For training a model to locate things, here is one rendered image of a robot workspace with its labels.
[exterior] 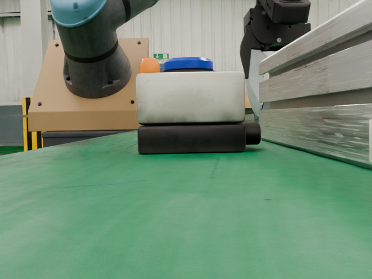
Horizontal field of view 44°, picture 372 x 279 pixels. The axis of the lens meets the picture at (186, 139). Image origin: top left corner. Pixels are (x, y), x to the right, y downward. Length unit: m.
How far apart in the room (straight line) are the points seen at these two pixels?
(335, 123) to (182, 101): 0.11
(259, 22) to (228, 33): 10.97
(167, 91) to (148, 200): 0.19
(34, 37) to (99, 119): 5.93
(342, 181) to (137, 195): 0.08
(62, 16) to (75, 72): 0.14
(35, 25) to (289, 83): 6.60
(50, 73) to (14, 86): 11.46
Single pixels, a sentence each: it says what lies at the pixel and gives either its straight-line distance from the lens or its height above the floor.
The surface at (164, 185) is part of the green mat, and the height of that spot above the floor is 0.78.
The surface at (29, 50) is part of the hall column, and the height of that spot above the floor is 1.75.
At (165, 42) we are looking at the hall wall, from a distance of 11.65.
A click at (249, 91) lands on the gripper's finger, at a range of 0.64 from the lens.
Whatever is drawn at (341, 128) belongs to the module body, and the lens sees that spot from 0.27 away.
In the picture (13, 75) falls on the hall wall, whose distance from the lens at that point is 12.60.
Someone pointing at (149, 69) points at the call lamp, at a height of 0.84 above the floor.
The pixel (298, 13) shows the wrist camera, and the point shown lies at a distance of 0.58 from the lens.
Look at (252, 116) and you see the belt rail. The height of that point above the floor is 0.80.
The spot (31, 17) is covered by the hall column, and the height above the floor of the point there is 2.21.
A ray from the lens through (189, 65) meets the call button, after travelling 0.36.
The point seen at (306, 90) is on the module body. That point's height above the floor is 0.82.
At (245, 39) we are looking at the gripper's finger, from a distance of 0.64.
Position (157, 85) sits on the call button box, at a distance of 0.34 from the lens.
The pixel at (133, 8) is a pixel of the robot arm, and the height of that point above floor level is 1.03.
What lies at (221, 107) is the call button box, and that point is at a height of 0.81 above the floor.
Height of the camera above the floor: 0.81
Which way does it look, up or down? 3 degrees down
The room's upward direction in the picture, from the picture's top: 1 degrees counter-clockwise
